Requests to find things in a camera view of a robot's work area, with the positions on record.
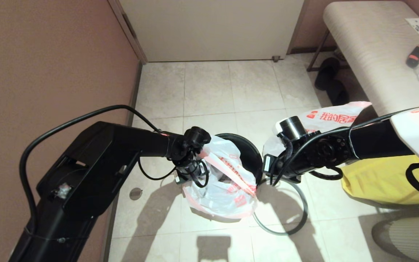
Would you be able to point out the small metal door stop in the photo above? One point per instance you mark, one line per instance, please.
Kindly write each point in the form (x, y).
(275, 58)

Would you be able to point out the light wood bench metal legs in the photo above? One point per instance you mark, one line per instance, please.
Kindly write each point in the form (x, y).
(369, 54)

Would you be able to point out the black slipper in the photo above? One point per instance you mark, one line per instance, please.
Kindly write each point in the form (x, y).
(338, 96)
(326, 72)

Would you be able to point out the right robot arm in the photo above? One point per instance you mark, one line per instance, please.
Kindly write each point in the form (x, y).
(369, 142)

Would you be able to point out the brown door frame post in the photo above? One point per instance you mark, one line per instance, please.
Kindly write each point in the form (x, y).
(296, 29)
(127, 31)

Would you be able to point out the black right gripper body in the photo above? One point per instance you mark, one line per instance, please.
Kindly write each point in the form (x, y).
(286, 165)

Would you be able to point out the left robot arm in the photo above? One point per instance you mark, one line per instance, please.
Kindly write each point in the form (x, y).
(96, 171)

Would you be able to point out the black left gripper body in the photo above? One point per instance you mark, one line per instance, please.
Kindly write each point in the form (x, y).
(191, 173)

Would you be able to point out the white and red plastic bag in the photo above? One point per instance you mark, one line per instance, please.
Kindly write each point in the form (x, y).
(224, 193)

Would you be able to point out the black round trash bin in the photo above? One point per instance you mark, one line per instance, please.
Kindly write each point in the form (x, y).
(249, 153)

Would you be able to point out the pale door panel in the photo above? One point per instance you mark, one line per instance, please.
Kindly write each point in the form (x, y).
(213, 29)

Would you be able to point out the black and red marker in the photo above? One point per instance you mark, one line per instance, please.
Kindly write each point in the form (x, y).
(414, 56)

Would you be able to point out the grey ribbed round stool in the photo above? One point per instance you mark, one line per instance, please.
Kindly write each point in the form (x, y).
(413, 240)

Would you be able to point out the round grey floor disc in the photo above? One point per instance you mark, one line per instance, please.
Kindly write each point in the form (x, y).
(135, 193)

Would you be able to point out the spare white red plastic bag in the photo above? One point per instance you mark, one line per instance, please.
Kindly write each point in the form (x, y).
(326, 118)

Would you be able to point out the yellow fabric bag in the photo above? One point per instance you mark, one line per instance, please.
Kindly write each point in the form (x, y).
(376, 182)

